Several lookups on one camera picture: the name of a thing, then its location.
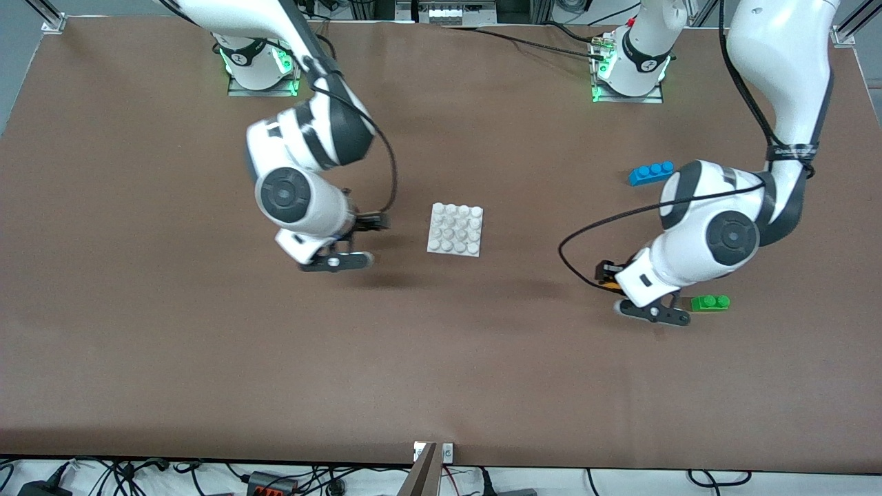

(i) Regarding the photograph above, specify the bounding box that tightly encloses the silver clamp bracket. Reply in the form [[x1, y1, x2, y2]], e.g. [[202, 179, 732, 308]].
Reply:
[[413, 442, 455, 464]]

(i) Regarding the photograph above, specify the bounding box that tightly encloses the long black table cable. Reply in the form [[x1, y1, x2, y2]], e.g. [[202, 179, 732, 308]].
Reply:
[[441, 25, 608, 63]]

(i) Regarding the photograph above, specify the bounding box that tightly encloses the black left arm strap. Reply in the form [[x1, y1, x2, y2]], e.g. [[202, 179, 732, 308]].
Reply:
[[766, 143, 821, 163]]

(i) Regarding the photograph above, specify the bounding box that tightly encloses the black connector with orange levers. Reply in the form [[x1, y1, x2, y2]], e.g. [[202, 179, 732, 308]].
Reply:
[[247, 471, 298, 496]]

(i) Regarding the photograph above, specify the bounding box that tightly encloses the white studded base plate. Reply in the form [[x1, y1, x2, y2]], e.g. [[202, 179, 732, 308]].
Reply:
[[427, 203, 484, 258]]

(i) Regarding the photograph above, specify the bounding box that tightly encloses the blue three-stud block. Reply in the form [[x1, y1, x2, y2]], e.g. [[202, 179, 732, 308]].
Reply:
[[628, 161, 675, 187]]

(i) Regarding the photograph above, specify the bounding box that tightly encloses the grey-brown camera stand post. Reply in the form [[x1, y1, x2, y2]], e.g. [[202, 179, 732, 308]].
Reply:
[[398, 442, 442, 496]]

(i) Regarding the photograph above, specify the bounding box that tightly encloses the black arm strap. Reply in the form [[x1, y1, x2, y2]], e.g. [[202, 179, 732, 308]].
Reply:
[[766, 143, 821, 163], [302, 54, 343, 81]]

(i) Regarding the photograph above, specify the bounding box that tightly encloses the black cable loop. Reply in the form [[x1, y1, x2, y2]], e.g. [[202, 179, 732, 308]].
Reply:
[[688, 470, 753, 488]]

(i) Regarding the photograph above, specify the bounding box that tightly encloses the black right arm strap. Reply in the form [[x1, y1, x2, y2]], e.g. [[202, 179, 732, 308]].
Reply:
[[302, 54, 343, 81]]

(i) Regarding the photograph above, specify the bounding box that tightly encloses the white power strip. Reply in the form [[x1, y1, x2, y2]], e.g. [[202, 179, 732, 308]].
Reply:
[[417, 1, 498, 27]]

